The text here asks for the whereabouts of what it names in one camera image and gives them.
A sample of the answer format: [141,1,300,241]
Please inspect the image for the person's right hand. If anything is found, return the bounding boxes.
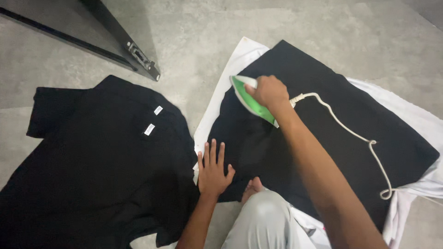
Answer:
[244,75,292,115]

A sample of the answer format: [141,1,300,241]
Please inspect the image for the white iron power cord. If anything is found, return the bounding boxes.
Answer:
[290,92,443,207]

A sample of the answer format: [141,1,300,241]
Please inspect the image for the person's grey trouser leg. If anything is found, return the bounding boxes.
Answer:
[221,190,312,249]

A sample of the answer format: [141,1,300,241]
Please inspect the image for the person's left hand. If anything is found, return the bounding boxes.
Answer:
[197,139,236,198]

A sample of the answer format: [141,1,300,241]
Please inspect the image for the person's bare foot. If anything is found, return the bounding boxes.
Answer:
[241,176,265,205]

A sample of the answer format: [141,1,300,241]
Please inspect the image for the black garment being ironed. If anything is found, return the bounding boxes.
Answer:
[206,39,440,234]

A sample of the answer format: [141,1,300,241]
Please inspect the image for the black metal door frame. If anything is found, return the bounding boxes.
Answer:
[0,0,161,82]

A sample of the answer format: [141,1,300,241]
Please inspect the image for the pile of black shirts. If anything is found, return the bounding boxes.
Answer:
[0,74,201,249]

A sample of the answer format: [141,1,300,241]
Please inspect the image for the white ironing sheet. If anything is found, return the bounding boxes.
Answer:
[192,36,443,249]

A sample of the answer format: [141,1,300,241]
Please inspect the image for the green and white clothes iron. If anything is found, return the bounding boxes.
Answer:
[229,75,297,129]

